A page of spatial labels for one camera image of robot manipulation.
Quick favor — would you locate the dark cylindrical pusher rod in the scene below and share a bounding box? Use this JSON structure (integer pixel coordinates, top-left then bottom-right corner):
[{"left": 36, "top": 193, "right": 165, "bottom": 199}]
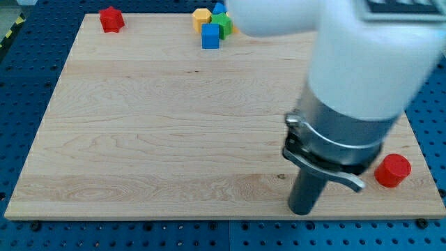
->
[{"left": 288, "top": 169, "right": 327, "bottom": 215}]

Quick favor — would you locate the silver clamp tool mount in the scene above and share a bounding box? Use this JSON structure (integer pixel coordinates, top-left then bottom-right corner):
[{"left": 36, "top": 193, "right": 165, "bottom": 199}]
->
[{"left": 283, "top": 84, "right": 397, "bottom": 192}]

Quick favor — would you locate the red cylinder block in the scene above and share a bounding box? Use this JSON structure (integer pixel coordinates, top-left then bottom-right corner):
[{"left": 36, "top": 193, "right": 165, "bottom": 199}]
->
[{"left": 374, "top": 153, "right": 412, "bottom": 188}]

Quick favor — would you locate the yellow block behind arm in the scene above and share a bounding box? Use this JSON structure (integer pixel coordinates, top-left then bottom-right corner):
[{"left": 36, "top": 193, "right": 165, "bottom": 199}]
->
[{"left": 226, "top": 12, "right": 240, "bottom": 33}]

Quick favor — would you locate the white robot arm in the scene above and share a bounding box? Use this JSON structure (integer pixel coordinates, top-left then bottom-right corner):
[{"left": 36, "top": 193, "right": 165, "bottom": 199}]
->
[{"left": 226, "top": 0, "right": 445, "bottom": 215}]

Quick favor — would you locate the wooden board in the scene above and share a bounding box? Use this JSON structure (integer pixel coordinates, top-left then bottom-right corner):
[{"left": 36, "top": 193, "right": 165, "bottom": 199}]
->
[{"left": 3, "top": 13, "right": 446, "bottom": 222}]

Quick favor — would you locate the green block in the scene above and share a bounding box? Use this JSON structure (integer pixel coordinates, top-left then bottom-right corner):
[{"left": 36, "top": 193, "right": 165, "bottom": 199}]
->
[{"left": 211, "top": 13, "right": 233, "bottom": 40}]

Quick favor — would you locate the blue cube block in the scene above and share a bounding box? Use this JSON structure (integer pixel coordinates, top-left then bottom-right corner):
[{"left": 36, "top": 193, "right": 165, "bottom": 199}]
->
[{"left": 201, "top": 23, "right": 220, "bottom": 49}]

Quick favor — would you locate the blue triangle block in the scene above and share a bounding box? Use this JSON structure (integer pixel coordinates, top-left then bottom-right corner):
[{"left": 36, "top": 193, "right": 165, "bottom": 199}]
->
[{"left": 212, "top": 2, "right": 226, "bottom": 15}]

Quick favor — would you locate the yellow hexagon block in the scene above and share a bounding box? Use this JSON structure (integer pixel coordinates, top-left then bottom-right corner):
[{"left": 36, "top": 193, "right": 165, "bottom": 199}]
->
[{"left": 192, "top": 8, "right": 212, "bottom": 33}]

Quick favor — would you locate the red star block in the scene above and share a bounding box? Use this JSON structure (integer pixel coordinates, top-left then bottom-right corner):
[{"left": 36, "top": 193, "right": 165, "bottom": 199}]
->
[{"left": 98, "top": 6, "right": 125, "bottom": 33}]

